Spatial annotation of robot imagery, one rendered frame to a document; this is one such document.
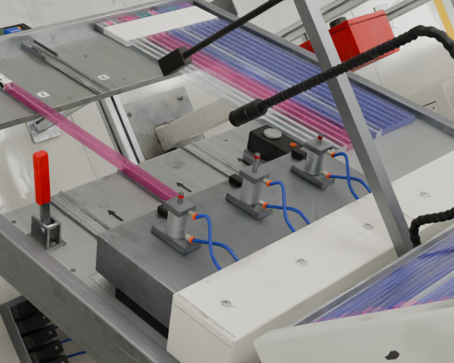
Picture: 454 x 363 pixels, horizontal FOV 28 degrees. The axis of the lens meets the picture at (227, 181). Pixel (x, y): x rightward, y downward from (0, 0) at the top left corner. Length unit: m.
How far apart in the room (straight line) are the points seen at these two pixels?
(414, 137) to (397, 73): 1.87
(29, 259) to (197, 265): 0.19
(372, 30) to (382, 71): 1.25
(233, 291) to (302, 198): 0.22
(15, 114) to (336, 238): 0.52
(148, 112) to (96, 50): 0.99
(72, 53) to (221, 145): 0.34
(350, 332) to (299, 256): 0.27
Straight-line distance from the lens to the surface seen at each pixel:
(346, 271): 0.90
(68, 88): 1.35
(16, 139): 2.24
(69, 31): 1.52
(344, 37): 1.88
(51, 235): 1.02
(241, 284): 0.86
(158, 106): 2.48
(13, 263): 1.02
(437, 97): 2.33
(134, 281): 0.91
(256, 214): 0.98
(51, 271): 0.96
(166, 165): 1.17
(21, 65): 1.41
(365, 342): 0.64
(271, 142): 1.17
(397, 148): 1.31
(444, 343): 0.59
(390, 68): 3.20
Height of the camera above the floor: 1.94
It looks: 50 degrees down
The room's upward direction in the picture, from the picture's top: 69 degrees clockwise
